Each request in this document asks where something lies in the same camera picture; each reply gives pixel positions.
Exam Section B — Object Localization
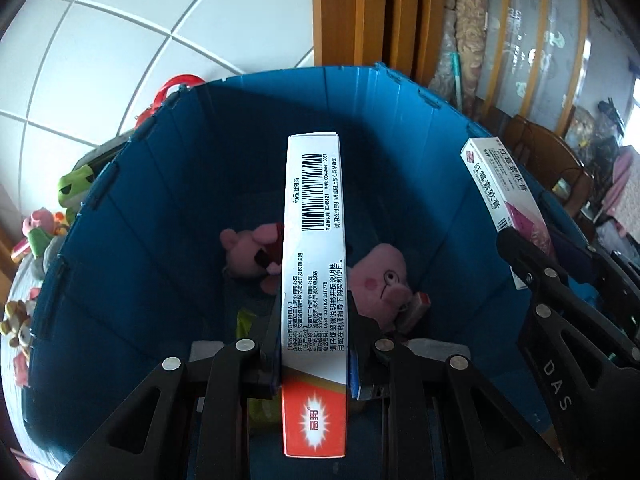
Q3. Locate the wooden chair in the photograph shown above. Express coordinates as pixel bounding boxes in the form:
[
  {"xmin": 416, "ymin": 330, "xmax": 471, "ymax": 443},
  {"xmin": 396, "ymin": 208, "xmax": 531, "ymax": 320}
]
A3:
[{"xmin": 492, "ymin": 107, "xmax": 599, "ymax": 241}]

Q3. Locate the teal stick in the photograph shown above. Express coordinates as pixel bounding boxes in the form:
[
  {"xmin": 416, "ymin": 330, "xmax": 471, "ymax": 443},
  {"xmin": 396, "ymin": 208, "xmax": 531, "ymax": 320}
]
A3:
[{"xmin": 450, "ymin": 52, "xmax": 467, "ymax": 111}]

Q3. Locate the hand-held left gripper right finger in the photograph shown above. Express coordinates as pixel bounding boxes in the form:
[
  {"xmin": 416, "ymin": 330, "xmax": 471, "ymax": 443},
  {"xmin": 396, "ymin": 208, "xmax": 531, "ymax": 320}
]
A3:
[{"xmin": 349, "ymin": 295, "xmax": 576, "ymax": 480}]

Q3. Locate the white pink medicine box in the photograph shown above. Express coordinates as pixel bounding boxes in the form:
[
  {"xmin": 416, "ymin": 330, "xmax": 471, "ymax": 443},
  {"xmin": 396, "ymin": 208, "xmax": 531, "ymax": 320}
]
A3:
[{"xmin": 460, "ymin": 136, "xmax": 554, "ymax": 291}]

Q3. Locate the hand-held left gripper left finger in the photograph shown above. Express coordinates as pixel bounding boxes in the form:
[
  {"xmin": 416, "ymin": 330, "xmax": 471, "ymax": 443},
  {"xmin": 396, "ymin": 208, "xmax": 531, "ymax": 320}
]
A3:
[{"xmin": 57, "ymin": 297, "xmax": 284, "ymax": 480}]

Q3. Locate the wooden door frame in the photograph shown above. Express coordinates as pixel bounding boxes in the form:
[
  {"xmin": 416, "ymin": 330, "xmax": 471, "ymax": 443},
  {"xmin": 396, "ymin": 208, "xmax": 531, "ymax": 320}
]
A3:
[{"xmin": 312, "ymin": 0, "xmax": 449, "ymax": 87}]

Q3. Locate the pink pig plush red dress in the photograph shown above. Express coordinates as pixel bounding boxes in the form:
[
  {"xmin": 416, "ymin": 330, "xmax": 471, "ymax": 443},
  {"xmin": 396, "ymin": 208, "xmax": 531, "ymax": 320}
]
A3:
[{"xmin": 219, "ymin": 221, "xmax": 286, "ymax": 296}]

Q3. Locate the pink green plush toy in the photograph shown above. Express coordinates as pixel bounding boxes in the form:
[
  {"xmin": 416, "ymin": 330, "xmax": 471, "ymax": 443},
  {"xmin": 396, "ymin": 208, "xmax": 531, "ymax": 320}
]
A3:
[{"xmin": 22, "ymin": 207, "xmax": 69, "ymax": 256}]

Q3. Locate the white plush toy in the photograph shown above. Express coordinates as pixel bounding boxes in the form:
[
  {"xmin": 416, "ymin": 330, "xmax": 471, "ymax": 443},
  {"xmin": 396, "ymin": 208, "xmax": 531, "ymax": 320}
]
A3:
[{"xmin": 31, "ymin": 241, "xmax": 65, "ymax": 280}]

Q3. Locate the white orange medicine box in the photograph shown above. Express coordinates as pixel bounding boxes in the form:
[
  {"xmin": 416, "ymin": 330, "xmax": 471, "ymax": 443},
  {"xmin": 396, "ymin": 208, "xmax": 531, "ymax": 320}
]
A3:
[{"xmin": 281, "ymin": 132, "xmax": 351, "ymax": 459}]

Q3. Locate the green frog plush toy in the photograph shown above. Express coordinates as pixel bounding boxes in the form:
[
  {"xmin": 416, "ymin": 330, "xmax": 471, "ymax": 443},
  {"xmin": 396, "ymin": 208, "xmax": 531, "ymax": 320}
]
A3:
[{"xmin": 57, "ymin": 166, "xmax": 97, "ymax": 221}]

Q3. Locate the patterned rolled carpet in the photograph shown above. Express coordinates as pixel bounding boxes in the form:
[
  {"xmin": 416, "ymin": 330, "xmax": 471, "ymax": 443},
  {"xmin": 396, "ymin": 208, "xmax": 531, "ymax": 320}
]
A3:
[{"xmin": 430, "ymin": 0, "xmax": 497, "ymax": 121}]

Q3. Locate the brown bear plush toy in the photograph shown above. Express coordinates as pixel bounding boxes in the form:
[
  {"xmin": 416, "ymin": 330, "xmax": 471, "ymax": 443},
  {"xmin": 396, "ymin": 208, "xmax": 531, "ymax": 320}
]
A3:
[{"xmin": 0, "ymin": 300, "xmax": 36, "ymax": 349}]

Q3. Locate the pink pig plush toy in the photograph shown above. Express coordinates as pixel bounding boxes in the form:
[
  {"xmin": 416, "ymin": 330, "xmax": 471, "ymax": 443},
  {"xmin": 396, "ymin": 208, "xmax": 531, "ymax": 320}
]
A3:
[{"xmin": 347, "ymin": 242, "xmax": 416, "ymax": 334}]

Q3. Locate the red plastic toy case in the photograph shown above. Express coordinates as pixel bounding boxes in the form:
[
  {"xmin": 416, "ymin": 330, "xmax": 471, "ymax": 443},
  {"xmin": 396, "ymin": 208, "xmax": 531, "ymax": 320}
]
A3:
[{"xmin": 135, "ymin": 74, "xmax": 207, "ymax": 133}]

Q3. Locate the pink cloth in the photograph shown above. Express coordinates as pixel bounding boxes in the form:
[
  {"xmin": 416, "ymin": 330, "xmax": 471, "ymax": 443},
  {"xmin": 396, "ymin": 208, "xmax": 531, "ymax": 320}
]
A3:
[{"xmin": 600, "ymin": 145, "xmax": 637, "ymax": 217}]

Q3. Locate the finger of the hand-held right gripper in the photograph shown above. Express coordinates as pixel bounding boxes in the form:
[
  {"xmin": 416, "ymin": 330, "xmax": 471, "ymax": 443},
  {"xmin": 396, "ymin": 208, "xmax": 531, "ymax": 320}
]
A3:
[
  {"xmin": 552, "ymin": 230, "xmax": 640, "ymax": 322},
  {"xmin": 496, "ymin": 229, "xmax": 640, "ymax": 466}
]

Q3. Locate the blue plastic storage bin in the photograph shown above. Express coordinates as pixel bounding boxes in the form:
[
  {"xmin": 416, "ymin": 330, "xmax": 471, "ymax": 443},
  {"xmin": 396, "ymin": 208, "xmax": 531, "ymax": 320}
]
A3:
[{"xmin": 20, "ymin": 62, "xmax": 571, "ymax": 480}]

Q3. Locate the yellow green packet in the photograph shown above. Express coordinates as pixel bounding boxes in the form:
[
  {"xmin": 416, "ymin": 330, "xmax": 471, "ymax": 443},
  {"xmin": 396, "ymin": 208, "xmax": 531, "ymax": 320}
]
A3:
[{"xmin": 235, "ymin": 309, "xmax": 271, "ymax": 344}]

